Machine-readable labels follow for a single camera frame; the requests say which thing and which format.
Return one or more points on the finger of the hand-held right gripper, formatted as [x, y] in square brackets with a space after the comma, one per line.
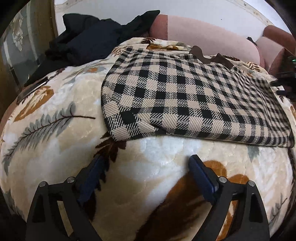
[277, 87]

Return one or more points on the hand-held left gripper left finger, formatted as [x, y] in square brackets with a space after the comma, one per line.
[92, 179]

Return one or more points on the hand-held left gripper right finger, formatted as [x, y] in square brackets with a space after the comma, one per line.
[200, 176]

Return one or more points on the pile of black clothes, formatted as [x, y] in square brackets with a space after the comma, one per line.
[87, 39]

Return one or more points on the black phone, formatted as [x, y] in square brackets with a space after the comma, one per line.
[33, 89]

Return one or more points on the checkered jacket with brown collar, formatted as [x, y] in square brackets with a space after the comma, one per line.
[185, 92]

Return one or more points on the wooden glass cabinet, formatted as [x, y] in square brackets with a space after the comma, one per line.
[20, 46]

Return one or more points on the small black device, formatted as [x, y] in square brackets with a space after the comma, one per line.
[251, 40]

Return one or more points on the leaf print fleece blanket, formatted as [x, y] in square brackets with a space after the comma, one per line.
[69, 139]

